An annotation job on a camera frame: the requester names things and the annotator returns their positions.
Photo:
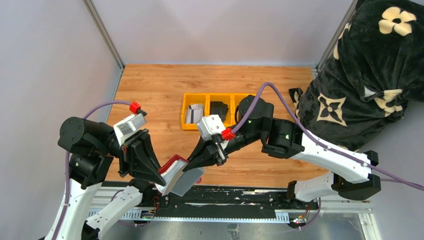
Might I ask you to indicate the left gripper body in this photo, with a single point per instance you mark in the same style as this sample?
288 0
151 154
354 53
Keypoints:
126 147

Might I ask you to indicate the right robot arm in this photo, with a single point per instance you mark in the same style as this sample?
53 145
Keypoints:
349 174

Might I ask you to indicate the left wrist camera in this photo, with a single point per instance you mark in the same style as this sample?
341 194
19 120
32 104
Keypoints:
128 127

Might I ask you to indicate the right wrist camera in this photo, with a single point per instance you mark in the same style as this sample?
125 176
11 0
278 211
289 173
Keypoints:
209 126

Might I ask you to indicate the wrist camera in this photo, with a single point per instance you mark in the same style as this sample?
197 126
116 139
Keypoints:
128 127
209 126

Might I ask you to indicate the left yellow bin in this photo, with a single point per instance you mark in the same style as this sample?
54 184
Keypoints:
192 98

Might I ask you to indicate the white cards stack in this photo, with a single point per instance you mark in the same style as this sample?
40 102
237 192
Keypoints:
194 113

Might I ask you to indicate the black cards stack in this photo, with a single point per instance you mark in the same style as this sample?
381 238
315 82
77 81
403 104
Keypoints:
219 108

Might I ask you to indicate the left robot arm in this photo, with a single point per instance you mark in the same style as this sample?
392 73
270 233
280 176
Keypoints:
91 147

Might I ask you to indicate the red leather card holder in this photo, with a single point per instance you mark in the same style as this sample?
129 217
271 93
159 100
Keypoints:
176 180

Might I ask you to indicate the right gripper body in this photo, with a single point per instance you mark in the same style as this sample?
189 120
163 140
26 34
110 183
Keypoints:
221 153

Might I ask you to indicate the aluminium frame rail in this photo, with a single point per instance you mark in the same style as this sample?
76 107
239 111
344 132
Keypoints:
338 219

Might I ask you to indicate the black floral blanket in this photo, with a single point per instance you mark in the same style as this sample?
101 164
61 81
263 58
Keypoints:
376 68

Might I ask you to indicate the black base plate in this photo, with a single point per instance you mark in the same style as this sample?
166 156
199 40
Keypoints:
224 202

